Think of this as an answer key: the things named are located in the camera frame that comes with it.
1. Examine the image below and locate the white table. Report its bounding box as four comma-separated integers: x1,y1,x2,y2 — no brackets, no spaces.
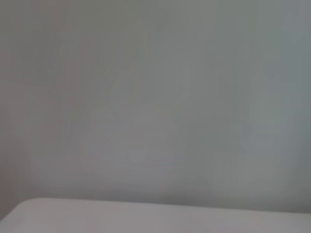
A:
0,198,311,233

